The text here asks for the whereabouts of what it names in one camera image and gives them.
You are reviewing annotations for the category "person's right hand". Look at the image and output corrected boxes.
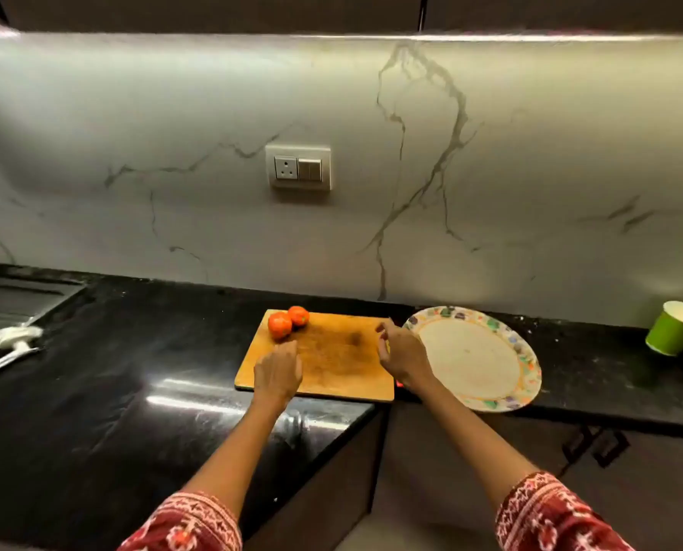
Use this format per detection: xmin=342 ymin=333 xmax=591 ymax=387
xmin=374 ymin=318 xmax=435 ymax=396

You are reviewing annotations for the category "person's left hand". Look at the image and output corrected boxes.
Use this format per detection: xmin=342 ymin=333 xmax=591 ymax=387
xmin=253 ymin=340 xmax=304 ymax=411

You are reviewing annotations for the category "floral rimmed plate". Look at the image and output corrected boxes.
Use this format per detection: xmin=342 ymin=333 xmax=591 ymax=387
xmin=401 ymin=305 xmax=543 ymax=414

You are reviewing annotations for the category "person's left forearm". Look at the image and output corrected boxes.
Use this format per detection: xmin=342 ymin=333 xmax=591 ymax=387
xmin=181 ymin=395 xmax=289 ymax=520

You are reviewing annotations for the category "person's right forearm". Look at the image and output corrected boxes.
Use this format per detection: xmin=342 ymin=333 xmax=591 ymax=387
xmin=407 ymin=372 xmax=541 ymax=511

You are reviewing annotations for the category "wooden cutting board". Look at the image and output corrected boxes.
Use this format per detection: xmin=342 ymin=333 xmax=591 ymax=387
xmin=234 ymin=308 xmax=396 ymax=404

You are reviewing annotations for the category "brown lower cabinet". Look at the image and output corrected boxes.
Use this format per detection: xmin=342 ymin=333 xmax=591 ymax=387
xmin=243 ymin=395 xmax=683 ymax=551

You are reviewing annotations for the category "red patterned left sleeve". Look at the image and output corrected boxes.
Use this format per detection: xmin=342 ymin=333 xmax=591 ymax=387
xmin=117 ymin=490 xmax=243 ymax=551

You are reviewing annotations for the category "red patterned sleeve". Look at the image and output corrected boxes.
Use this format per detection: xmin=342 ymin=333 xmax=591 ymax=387
xmin=495 ymin=471 xmax=636 ymax=551
xmin=117 ymin=490 xmax=243 ymax=551

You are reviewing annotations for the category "red patterned right sleeve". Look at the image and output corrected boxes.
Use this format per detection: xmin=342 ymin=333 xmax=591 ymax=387
xmin=495 ymin=471 xmax=636 ymax=551

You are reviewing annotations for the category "green paper cup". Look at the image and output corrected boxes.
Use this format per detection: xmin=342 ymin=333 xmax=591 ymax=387
xmin=644 ymin=300 xmax=683 ymax=357

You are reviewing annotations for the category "steel sink drainboard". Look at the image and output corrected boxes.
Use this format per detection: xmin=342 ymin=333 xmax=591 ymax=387
xmin=0 ymin=273 xmax=87 ymax=350

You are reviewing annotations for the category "under cabinet light strip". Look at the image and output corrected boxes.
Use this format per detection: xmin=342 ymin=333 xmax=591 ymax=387
xmin=0 ymin=27 xmax=683 ymax=45

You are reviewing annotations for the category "dark upper cabinet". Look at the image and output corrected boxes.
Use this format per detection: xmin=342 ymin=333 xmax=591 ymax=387
xmin=0 ymin=0 xmax=683 ymax=36

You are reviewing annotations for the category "wall socket and switch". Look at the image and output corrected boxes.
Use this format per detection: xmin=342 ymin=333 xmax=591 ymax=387
xmin=265 ymin=144 xmax=332 ymax=192

